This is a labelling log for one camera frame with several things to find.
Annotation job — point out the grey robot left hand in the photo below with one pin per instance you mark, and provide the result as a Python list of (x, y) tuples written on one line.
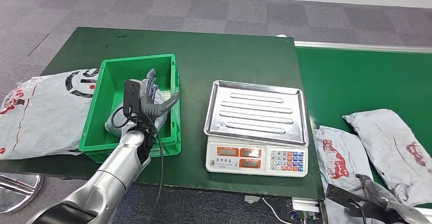
[(150, 106)]

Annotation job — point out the grey parcel with red print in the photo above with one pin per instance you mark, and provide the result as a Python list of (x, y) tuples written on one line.
[(116, 126), (381, 138), (337, 148)]

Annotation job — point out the green plastic crate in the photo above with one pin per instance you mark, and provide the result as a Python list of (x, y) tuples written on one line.
[(114, 77)]

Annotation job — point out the white table foot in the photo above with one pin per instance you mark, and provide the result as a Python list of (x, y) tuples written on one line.
[(251, 199)]

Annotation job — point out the white electronic scale body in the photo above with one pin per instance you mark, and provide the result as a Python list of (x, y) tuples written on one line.
[(229, 168)]

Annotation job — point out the steel scale tray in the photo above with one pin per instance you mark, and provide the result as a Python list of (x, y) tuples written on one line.
[(256, 114)]

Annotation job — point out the large white printed bag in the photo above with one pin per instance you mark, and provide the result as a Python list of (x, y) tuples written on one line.
[(40, 114)]

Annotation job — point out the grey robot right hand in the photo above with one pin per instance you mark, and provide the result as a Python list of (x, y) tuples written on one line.
[(376, 199)]

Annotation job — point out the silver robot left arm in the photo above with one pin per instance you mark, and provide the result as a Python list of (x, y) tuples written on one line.
[(114, 172)]

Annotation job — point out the aluminium conveyor side rail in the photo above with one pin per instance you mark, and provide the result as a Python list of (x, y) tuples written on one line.
[(305, 204), (354, 46)]

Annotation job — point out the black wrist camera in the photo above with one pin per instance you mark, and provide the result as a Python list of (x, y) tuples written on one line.
[(131, 97), (339, 195)]

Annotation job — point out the green circuit board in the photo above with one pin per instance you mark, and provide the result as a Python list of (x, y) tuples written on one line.
[(303, 215)]

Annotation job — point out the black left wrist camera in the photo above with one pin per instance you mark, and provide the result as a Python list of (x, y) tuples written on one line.
[(131, 97)]

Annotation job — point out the green conveyor belt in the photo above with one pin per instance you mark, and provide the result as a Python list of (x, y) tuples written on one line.
[(364, 80)]

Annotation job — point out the chrome chair base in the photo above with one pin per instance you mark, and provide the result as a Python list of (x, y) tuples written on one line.
[(17, 192)]

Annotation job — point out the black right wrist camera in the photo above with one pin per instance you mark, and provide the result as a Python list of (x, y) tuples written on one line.
[(339, 195)]

